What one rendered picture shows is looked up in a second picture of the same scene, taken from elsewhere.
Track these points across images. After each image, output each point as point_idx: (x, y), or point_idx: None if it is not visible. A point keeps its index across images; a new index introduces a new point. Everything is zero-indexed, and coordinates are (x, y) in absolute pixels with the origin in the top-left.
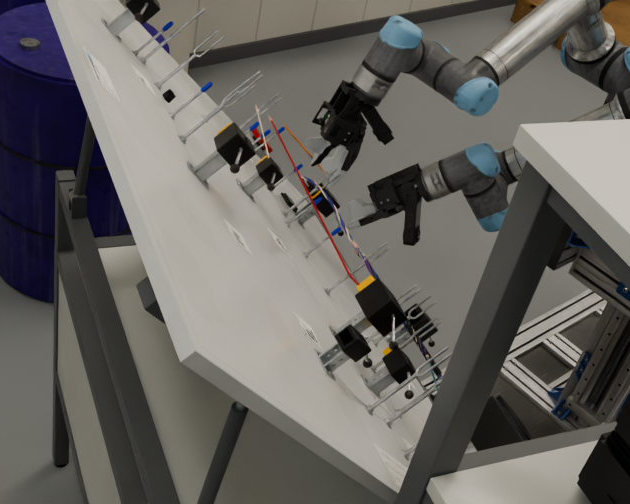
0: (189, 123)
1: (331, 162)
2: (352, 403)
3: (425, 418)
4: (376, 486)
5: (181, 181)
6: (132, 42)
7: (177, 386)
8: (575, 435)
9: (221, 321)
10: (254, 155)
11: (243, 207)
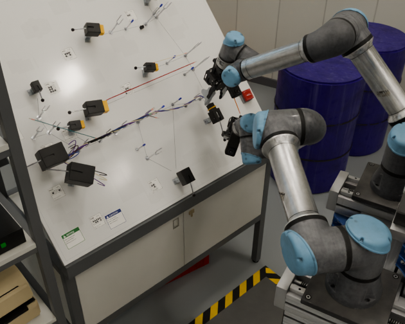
0: (147, 41)
1: (205, 92)
2: (26, 105)
3: (121, 187)
4: None
5: (59, 26)
6: (168, 13)
7: None
8: None
9: None
10: (87, 32)
11: (117, 66)
